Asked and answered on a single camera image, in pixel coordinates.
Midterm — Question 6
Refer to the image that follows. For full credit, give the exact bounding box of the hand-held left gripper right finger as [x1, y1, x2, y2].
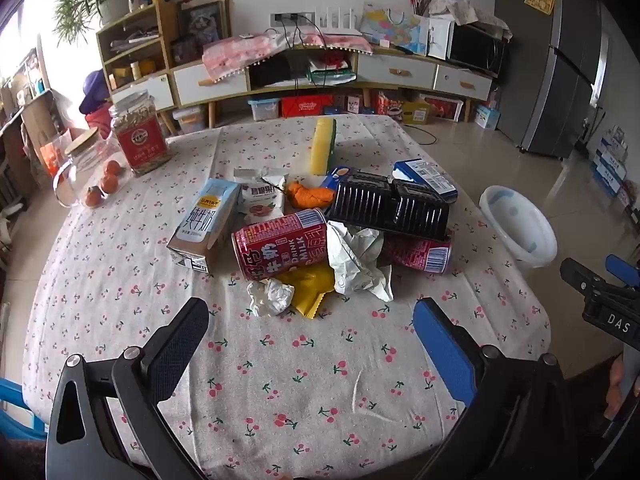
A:
[412, 297, 596, 480]

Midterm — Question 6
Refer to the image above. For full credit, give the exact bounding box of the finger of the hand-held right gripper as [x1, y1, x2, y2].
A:
[560, 258, 624, 306]
[605, 254, 640, 289]

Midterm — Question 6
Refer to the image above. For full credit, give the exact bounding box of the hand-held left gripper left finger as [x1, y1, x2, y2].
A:
[46, 297, 211, 480]

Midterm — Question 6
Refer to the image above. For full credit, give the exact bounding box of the white plastic basin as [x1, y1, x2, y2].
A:
[479, 185, 558, 268]

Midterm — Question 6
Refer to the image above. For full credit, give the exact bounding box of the red drink can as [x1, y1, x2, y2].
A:
[382, 234, 453, 275]
[231, 208, 331, 281]

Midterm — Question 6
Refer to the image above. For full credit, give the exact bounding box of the large white paper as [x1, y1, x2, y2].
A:
[326, 221, 395, 303]

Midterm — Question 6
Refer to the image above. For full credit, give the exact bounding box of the yellow wrapper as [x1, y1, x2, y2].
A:
[275, 262, 337, 320]

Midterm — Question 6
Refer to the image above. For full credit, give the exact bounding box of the person's right hand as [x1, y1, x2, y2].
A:
[607, 352, 640, 406]

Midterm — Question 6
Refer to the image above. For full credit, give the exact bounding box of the small crumpled white tissue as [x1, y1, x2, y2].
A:
[246, 278, 296, 317]

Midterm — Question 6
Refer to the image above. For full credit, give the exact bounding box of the stack of white blue boxes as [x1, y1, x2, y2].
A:
[590, 127, 633, 198]

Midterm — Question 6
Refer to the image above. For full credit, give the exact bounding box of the white blue milk carton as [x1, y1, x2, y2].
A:
[166, 178, 242, 273]

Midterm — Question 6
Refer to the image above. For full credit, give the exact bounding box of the black plastic tray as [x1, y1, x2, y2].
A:
[325, 170, 451, 241]

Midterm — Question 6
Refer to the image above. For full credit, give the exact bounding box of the small white pink carton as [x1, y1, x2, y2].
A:
[233, 167, 290, 223]

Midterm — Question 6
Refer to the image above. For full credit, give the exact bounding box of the blue white carton box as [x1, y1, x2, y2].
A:
[391, 158, 459, 204]

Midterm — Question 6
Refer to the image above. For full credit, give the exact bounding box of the orange plastic wrapper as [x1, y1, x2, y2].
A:
[285, 181, 337, 210]

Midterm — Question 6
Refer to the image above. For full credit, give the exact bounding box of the glass jar with red label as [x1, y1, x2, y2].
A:
[108, 90, 171, 177]

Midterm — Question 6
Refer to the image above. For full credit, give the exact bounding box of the round glass jar wooden lid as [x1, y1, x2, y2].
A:
[52, 127, 126, 209]

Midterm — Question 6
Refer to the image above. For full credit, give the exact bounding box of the blue orange small packet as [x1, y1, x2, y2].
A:
[320, 166, 353, 191]

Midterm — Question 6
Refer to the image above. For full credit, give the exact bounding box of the grey refrigerator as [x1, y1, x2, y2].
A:
[495, 0, 608, 158]

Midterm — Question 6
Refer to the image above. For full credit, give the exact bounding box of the yellow snack box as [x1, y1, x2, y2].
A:
[420, 94, 464, 123]

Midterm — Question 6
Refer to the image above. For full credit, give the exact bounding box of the yellow green sponge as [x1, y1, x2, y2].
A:
[310, 117, 338, 177]

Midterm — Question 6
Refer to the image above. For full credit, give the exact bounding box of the clear plastic box blue lid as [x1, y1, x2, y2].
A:
[248, 97, 281, 121]

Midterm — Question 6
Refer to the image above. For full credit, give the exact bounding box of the black microwave oven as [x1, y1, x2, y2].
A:
[446, 22, 507, 78]

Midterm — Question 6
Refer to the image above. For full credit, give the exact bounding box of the purple cap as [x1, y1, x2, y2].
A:
[79, 70, 112, 115]

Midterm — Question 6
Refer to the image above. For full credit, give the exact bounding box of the red flat box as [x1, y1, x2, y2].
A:
[280, 95, 333, 118]

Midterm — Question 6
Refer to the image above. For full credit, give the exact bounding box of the wooden cabinet with white drawers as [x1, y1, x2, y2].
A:
[107, 45, 496, 130]

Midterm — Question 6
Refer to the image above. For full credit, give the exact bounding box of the pink floral cloth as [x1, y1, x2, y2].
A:
[201, 32, 375, 83]

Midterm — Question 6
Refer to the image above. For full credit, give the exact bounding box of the green white plastic bag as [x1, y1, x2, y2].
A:
[307, 57, 357, 84]

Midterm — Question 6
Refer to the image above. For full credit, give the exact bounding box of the map print bag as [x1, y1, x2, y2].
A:
[360, 5, 431, 56]

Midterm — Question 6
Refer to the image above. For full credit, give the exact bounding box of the wooden shelf unit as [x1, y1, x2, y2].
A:
[95, 0, 233, 111]

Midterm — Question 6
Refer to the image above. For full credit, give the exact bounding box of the framed picture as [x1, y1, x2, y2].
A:
[179, 0, 226, 46]

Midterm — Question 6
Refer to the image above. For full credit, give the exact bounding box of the white picket rack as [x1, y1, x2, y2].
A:
[315, 6, 358, 31]

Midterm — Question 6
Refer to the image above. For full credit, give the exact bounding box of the black floor cable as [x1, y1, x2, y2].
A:
[404, 121, 442, 147]

